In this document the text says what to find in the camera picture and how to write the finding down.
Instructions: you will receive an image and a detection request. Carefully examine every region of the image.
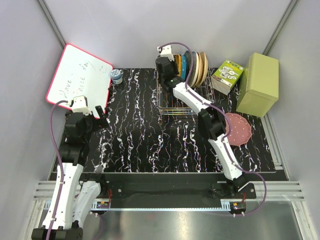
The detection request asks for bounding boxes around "blue polka dot plate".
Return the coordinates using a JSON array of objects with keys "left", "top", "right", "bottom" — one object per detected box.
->
[{"left": 181, "top": 54, "right": 188, "bottom": 81}]

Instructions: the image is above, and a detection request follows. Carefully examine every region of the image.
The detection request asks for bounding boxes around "orange polka dot plate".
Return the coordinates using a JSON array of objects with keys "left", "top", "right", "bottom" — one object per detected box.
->
[{"left": 175, "top": 54, "right": 182, "bottom": 77}]

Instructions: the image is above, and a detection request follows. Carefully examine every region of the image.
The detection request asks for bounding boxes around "pink polka dot plate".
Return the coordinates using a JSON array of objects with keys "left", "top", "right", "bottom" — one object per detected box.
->
[{"left": 226, "top": 112, "right": 252, "bottom": 147}]

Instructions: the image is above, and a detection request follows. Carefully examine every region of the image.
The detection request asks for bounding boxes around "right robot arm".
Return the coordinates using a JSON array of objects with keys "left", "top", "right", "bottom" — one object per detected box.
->
[{"left": 155, "top": 56, "right": 249, "bottom": 199}]

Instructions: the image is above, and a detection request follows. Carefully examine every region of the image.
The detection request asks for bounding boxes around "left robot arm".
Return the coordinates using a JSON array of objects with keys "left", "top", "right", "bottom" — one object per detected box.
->
[{"left": 31, "top": 106, "right": 108, "bottom": 240}]

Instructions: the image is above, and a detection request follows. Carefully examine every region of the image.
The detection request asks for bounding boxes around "teal grey plate in rack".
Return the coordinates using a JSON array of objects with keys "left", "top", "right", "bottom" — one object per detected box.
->
[{"left": 188, "top": 51, "right": 198, "bottom": 88}]

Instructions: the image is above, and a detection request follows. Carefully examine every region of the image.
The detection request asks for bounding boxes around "dark teal plate in rack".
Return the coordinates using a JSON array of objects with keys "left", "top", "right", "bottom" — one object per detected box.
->
[{"left": 184, "top": 50, "right": 193, "bottom": 82}]

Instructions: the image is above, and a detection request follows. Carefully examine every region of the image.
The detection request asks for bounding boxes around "cream plate in rack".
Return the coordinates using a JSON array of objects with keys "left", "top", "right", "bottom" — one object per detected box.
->
[{"left": 190, "top": 51, "right": 203, "bottom": 88}]

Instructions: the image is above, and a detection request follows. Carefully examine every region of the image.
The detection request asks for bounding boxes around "beige plate in rack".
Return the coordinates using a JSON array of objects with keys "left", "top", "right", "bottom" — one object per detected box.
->
[{"left": 195, "top": 52, "right": 209, "bottom": 87}]

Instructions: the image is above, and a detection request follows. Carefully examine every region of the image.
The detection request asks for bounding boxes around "pink framed whiteboard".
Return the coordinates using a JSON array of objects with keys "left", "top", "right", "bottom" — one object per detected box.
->
[{"left": 46, "top": 44, "right": 113, "bottom": 119}]

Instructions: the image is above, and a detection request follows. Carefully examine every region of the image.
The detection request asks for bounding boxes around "small blue lidded jar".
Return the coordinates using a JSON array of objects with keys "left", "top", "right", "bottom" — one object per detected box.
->
[{"left": 110, "top": 69, "right": 123, "bottom": 85}]

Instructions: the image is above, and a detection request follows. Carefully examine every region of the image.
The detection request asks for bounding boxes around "green printed paper box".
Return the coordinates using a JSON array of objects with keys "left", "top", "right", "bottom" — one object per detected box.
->
[{"left": 211, "top": 59, "right": 245, "bottom": 95}]

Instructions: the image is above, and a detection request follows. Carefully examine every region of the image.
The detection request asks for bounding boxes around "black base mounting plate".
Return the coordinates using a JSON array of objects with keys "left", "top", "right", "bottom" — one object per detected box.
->
[{"left": 80, "top": 172, "right": 257, "bottom": 211}]

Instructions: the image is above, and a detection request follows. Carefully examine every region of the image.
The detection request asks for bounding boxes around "light green metal tin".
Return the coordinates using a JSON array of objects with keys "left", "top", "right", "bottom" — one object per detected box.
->
[{"left": 236, "top": 52, "right": 279, "bottom": 118}]

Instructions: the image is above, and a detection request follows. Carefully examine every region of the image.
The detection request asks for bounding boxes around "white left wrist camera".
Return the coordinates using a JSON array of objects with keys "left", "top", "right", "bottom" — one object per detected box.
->
[{"left": 69, "top": 95, "right": 92, "bottom": 116}]

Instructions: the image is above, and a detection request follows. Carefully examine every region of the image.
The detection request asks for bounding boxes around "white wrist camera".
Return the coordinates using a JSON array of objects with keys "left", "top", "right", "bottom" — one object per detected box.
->
[
  {"left": 69, "top": 95, "right": 92, "bottom": 116},
  {"left": 157, "top": 44, "right": 175, "bottom": 62}
]

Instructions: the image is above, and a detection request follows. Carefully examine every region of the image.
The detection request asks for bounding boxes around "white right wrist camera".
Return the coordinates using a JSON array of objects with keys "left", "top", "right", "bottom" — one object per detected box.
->
[{"left": 157, "top": 44, "right": 175, "bottom": 62}]

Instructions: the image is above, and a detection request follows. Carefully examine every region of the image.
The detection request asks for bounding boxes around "metal wire dish rack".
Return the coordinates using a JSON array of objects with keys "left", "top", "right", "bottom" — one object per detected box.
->
[{"left": 166, "top": 81, "right": 213, "bottom": 114}]

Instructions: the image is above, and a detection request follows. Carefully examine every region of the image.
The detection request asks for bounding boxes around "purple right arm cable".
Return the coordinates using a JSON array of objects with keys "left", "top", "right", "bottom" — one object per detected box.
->
[{"left": 157, "top": 41, "right": 267, "bottom": 217}]

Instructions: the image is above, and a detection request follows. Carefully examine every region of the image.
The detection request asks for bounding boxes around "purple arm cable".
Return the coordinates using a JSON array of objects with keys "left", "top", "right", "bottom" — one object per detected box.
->
[
  {"left": 46, "top": 99, "right": 106, "bottom": 240},
  {"left": 157, "top": 41, "right": 267, "bottom": 217}
]

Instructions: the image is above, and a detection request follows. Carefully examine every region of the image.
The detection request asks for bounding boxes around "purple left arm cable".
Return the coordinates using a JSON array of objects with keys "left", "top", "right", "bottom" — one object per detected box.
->
[{"left": 46, "top": 99, "right": 106, "bottom": 240}]

